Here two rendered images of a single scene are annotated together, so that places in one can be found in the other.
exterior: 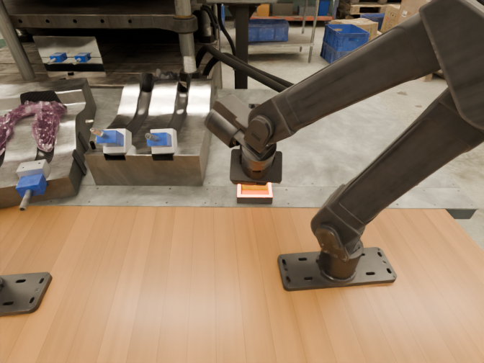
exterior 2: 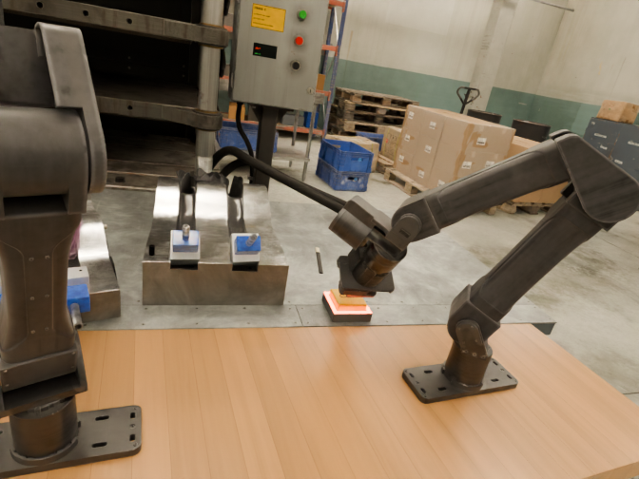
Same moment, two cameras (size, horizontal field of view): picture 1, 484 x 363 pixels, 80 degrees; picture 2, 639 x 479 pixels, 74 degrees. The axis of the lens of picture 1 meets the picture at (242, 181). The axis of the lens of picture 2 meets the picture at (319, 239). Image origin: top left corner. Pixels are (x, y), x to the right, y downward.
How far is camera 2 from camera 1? 0.33 m
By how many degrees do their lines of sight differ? 23
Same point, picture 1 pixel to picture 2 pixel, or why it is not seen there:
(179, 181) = (257, 298)
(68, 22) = not seen: hidden behind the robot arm
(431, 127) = (561, 222)
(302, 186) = (393, 305)
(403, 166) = (539, 255)
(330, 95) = (478, 198)
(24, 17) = not seen: outside the picture
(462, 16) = (584, 149)
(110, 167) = (172, 278)
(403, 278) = (522, 383)
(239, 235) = (350, 354)
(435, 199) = (519, 315)
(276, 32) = not seen: hidden behind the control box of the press
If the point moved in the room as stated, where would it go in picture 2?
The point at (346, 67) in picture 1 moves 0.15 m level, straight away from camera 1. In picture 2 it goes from (494, 176) to (467, 154)
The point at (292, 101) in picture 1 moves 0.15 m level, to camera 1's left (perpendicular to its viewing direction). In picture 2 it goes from (442, 201) to (345, 194)
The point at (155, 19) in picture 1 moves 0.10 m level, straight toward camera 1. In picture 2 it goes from (166, 109) to (173, 115)
